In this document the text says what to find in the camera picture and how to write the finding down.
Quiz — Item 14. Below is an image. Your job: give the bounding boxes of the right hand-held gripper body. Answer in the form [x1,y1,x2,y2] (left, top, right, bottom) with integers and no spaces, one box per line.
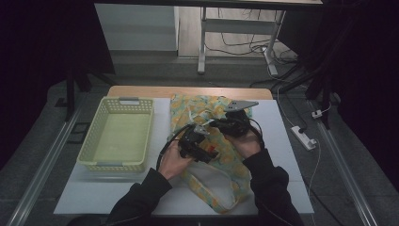
[219,99,260,139]

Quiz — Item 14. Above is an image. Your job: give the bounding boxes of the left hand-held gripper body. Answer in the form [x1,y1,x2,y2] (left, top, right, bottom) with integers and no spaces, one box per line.
[178,124,219,164]

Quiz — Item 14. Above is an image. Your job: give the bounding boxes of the orange floral fabric bag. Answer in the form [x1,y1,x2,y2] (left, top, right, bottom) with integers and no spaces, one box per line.
[168,93,254,215]

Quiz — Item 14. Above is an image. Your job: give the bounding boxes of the pale green plastic basket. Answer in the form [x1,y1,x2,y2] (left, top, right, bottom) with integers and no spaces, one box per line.
[76,96,154,173]

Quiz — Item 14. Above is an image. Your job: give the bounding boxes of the person's right hand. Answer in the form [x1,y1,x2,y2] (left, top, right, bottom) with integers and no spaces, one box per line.
[224,125,263,160]

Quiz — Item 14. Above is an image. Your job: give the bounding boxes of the person's left hand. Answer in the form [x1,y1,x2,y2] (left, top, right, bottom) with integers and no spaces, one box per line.
[157,140,194,182]

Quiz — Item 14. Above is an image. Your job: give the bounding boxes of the white table mat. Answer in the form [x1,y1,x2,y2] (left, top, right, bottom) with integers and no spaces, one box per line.
[53,97,314,216]

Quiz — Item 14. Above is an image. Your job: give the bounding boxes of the white power strip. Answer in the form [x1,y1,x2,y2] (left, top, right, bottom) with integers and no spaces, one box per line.
[290,125,318,151]

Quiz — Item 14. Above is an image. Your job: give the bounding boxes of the black stand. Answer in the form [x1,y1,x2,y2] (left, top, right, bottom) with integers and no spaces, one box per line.
[305,62,334,130]
[64,67,92,121]

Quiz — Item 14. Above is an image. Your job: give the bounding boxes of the white cabinet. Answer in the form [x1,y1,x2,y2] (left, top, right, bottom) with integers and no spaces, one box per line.
[94,3,180,52]

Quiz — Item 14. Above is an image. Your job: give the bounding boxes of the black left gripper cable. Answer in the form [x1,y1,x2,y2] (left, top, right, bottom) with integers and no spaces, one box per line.
[155,123,194,171]

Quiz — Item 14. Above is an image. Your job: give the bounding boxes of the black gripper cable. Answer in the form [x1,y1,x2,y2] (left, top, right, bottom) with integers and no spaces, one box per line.
[247,117,267,150]
[155,123,194,171]

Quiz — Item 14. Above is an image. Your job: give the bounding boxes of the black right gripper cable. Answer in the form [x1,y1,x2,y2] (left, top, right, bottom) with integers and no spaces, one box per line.
[247,117,267,150]

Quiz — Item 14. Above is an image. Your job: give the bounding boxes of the black plug with cable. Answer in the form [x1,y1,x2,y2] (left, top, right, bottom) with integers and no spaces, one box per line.
[281,90,309,135]

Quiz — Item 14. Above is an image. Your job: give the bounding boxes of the black floor cables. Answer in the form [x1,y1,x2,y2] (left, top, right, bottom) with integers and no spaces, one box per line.
[205,8,299,65]

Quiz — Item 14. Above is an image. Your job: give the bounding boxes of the white power strip cable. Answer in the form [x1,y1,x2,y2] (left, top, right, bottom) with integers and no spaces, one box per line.
[307,139,323,196]

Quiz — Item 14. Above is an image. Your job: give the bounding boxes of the white metal desk frame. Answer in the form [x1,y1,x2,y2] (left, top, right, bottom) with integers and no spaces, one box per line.
[93,0,324,76]

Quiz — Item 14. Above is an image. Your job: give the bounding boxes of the aluminium floor rail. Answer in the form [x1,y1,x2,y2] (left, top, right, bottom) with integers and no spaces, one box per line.
[309,100,379,226]
[6,93,89,226]

